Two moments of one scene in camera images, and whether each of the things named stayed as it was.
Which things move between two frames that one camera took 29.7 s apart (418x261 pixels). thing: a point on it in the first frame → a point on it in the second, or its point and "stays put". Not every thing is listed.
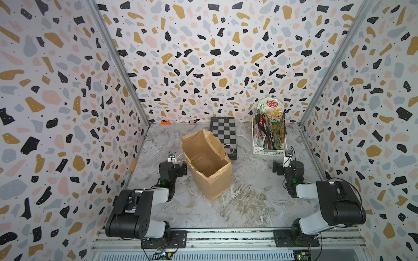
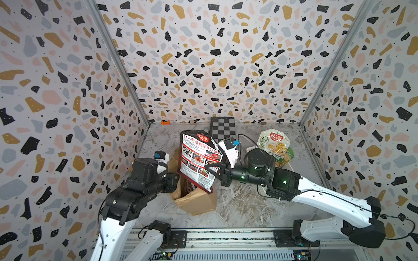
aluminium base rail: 335,244 stays put
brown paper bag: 210,165 → 192,198
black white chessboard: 223,128 stays put
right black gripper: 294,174 → 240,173
